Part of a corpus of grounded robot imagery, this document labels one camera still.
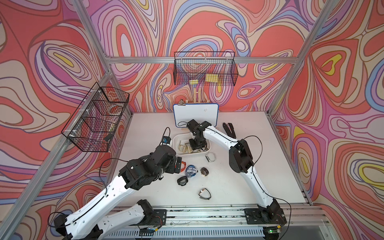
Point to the yellow sticky notes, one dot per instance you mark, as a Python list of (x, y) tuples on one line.
[(211, 78)]

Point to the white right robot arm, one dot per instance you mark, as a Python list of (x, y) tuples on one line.
[(241, 162)]

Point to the blue translucent watch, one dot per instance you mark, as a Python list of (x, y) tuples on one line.
[(191, 171)]

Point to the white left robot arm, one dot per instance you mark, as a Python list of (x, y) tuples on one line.
[(94, 221)]

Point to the black wire basket left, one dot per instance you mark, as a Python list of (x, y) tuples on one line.
[(93, 125)]

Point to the black digital watch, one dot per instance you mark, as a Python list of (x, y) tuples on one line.
[(182, 181)]

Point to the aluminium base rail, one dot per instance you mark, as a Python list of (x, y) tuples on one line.
[(245, 222)]

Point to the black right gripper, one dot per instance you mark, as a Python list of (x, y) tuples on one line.
[(194, 146)]

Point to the small yellow note pad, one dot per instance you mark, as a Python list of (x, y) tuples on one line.
[(193, 82)]

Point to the black stapler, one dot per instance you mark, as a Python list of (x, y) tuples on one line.
[(229, 129)]

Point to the white plastic storage box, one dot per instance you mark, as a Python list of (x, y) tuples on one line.
[(183, 139)]

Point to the red translucent watch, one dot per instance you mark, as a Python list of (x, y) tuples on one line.
[(183, 166)]

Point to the black wire basket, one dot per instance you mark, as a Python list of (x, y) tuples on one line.
[(194, 65), (93, 125)]

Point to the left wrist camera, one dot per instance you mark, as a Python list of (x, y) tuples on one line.
[(165, 140)]

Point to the white band watch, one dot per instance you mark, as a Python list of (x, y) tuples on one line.
[(211, 157)]

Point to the tan loop strap watch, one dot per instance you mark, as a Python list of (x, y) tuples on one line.
[(181, 148)]

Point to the large beige square watch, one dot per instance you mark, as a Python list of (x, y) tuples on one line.
[(187, 149)]

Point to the black wire basket back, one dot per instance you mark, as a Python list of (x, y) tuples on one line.
[(194, 65)]

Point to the dark brown leather watch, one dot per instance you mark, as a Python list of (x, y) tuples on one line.
[(204, 171)]

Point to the small white whiteboard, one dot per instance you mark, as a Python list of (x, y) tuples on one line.
[(197, 112)]

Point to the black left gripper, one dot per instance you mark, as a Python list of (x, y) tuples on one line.
[(173, 168)]

